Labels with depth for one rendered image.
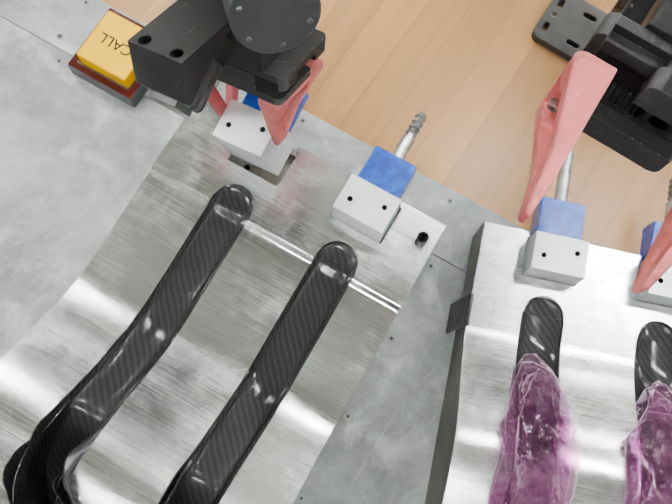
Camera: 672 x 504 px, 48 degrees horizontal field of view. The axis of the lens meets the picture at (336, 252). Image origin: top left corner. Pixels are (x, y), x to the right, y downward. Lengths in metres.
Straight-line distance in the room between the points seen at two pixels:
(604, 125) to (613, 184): 0.43
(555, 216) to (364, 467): 0.30
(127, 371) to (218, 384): 0.08
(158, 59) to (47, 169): 0.35
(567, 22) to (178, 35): 0.51
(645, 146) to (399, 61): 0.47
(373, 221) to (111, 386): 0.26
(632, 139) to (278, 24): 0.22
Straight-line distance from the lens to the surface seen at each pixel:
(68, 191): 0.82
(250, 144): 0.64
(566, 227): 0.74
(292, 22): 0.48
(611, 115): 0.42
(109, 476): 0.62
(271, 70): 0.56
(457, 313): 0.73
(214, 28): 0.52
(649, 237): 0.77
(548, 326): 0.73
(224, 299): 0.67
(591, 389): 0.72
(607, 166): 0.85
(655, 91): 0.38
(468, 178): 0.81
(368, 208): 0.65
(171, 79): 0.51
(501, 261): 0.73
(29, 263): 0.81
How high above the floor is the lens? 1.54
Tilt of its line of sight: 75 degrees down
